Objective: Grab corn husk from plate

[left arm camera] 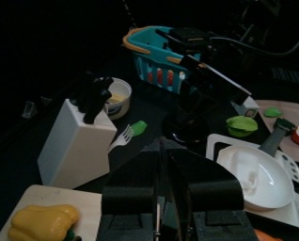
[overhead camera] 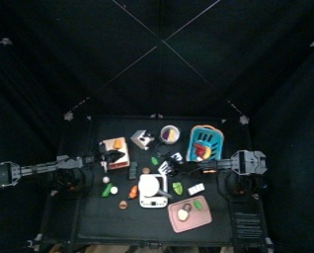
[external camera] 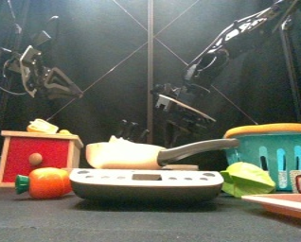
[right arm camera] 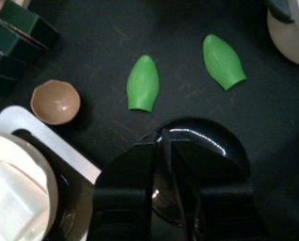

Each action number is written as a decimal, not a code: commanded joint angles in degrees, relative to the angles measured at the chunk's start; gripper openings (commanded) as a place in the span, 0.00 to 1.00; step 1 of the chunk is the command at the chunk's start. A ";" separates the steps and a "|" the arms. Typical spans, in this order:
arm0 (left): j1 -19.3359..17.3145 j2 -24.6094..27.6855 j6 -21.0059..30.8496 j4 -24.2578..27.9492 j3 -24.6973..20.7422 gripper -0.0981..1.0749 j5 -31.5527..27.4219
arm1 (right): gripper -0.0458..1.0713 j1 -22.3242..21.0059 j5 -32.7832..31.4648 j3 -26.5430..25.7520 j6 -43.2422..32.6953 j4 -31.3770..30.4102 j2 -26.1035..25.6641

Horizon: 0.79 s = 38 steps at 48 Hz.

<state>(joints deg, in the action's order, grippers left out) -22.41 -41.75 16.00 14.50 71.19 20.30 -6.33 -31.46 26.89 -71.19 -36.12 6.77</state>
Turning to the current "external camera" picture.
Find green toy lettuce leaf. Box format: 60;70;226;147
219;161;278;199

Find teal basket orange rim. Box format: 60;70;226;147
222;122;301;193

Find slanted metal frame post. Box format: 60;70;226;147
278;14;301;125

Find pale toy food piece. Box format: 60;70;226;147
107;134;135;145

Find orange toy vegetable green top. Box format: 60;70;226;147
13;166;73;200

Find black utensil handle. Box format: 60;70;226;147
127;121;140;141
116;118;128;139
137;128;151;145

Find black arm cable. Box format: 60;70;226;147
0;58;30;96

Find grey digital kitchen scale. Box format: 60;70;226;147
66;167;224;203

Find orange white plate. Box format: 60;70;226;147
240;192;301;222

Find cream toy pan grey handle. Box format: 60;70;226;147
84;135;242;171

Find red wooden drawer box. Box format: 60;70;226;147
0;130;84;189

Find vertical metal frame pole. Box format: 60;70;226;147
145;0;155;136

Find thin diagonal brace wire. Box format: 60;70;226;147
45;0;200;123
111;0;260;126

